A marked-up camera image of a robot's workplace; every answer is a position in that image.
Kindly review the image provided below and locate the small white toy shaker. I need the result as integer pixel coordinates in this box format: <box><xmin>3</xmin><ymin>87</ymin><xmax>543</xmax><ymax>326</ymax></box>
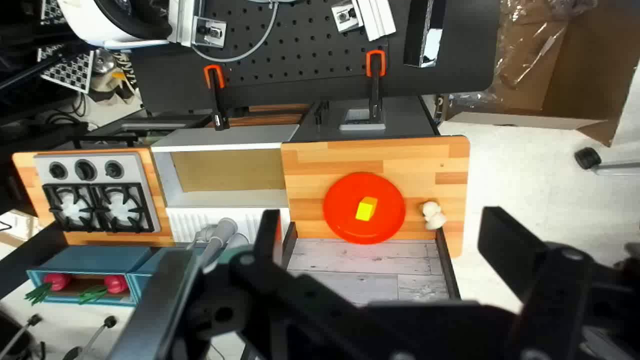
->
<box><xmin>419</xmin><ymin>200</ymin><xmax>448</xmax><ymax>232</ymax></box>

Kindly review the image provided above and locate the yellow block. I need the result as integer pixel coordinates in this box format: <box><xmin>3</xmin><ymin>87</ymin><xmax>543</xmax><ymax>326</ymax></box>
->
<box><xmin>354</xmin><ymin>195</ymin><xmax>381</xmax><ymax>223</ymax></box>

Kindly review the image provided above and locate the white toy sink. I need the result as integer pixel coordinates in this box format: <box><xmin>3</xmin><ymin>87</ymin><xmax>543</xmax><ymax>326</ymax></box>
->
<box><xmin>150</xmin><ymin>124</ymin><xmax>301</xmax><ymax>246</ymax></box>

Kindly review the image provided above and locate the grey shelf with black frame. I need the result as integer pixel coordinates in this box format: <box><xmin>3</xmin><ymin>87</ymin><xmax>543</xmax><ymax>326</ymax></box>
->
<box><xmin>282</xmin><ymin>222</ymin><xmax>465</xmax><ymax>307</ymax></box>

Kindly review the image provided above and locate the black pegboard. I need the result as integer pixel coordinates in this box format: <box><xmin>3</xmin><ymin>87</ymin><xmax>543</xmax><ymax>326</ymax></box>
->
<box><xmin>131</xmin><ymin>0</ymin><xmax>502</xmax><ymax>116</ymax></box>

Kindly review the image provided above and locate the grey toy faucet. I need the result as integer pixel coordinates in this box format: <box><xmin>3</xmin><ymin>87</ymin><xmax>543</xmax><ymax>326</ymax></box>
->
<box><xmin>193</xmin><ymin>216</ymin><xmax>241</xmax><ymax>270</ymax></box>

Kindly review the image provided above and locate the teal planter box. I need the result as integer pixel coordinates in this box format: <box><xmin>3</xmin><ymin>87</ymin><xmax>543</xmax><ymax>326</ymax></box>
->
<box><xmin>25</xmin><ymin>243</ymin><xmax>167</xmax><ymax>307</ymax></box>

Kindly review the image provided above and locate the small black rounded object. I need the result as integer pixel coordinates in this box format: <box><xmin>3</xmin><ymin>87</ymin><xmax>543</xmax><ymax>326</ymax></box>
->
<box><xmin>572</xmin><ymin>145</ymin><xmax>604</xmax><ymax>171</ymax></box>

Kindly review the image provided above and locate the orange plate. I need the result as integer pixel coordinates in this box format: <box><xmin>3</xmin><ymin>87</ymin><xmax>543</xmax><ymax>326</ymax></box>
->
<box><xmin>322</xmin><ymin>170</ymin><xmax>408</xmax><ymax>248</ymax></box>

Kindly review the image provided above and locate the orange black bar clamp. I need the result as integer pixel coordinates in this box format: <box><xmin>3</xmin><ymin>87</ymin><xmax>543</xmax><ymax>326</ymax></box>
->
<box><xmin>203</xmin><ymin>61</ymin><xmax>234</xmax><ymax>130</ymax></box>
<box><xmin>363</xmin><ymin>47</ymin><xmax>391</xmax><ymax>132</ymax></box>

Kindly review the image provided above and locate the wooden countertop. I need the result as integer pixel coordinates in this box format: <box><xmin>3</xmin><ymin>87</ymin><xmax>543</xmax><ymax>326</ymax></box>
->
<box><xmin>11</xmin><ymin>134</ymin><xmax>473</xmax><ymax>259</ymax></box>

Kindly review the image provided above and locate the toy stove with black grates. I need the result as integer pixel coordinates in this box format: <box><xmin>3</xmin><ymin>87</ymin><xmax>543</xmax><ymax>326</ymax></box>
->
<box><xmin>32</xmin><ymin>150</ymin><xmax>163</xmax><ymax>234</ymax></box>

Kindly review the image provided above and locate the white perforated metal plate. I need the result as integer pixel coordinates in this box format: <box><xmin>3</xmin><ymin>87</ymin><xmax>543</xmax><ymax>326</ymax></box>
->
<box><xmin>39</xmin><ymin>47</ymin><xmax>96</xmax><ymax>95</ymax></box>

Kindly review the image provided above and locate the red toy radish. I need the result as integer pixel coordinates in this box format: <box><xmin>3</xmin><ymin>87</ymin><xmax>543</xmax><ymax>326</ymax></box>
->
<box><xmin>43</xmin><ymin>270</ymin><xmax>74</xmax><ymax>293</ymax></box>
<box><xmin>100</xmin><ymin>271</ymin><xmax>131</xmax><ymax>297</ymax></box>

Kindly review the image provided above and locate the grey cable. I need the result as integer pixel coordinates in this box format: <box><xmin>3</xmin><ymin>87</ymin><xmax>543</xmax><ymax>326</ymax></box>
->
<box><xmin>191</xmin><ymin>0</ymin><xmax>281</xmax><ymax>66</ymax></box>

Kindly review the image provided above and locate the cardboard box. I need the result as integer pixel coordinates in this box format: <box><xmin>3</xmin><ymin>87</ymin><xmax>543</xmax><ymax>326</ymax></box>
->
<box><xmin>491</xmin><ymin>0</ymin><xmax>640</xmax><ymax>147</ymax></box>

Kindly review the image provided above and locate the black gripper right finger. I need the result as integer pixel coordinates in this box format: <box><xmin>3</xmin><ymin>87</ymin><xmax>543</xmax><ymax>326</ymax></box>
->
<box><xmin>478</xmin><ymin>204</ymin><xmax>596</xmax><ymax>315</ymax></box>

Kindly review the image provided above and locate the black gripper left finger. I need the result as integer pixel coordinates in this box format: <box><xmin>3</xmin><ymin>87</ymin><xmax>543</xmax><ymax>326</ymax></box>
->
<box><xmin>232</xmin><ymin>208</ymin><xmax>296</xmax><ymax>296</ymax></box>

